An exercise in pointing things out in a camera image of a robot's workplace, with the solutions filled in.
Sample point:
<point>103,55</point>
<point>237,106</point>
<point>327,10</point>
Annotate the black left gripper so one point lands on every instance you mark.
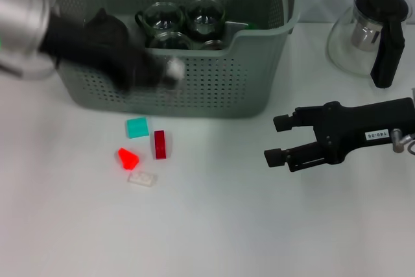
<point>84,46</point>

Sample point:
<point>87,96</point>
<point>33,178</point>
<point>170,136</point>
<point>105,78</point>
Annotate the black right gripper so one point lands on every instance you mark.
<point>356,127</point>

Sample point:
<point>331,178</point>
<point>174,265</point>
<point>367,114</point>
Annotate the white toy brick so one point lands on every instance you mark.
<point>176,68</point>
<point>142,179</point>

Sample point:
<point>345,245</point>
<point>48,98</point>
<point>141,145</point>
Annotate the glass teacup with black base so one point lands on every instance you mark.
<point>213,45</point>
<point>170,41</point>
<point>160,17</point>
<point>206,17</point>

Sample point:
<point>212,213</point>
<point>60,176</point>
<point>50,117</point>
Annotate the dark red toy brick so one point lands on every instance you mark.
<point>160,144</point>

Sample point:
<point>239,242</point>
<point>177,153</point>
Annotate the red sloped toy brick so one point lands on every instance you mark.
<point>129,159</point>

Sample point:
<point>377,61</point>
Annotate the green toy brick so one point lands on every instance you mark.
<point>252,25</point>

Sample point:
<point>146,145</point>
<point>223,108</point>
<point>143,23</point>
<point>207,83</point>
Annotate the grey perforated storage bin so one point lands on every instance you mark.
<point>227,89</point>

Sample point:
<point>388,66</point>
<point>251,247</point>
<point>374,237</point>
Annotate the teal toy brick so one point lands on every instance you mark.
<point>137,127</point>

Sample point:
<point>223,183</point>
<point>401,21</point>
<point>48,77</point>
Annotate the black ceramic teapot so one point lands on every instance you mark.
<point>107,28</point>

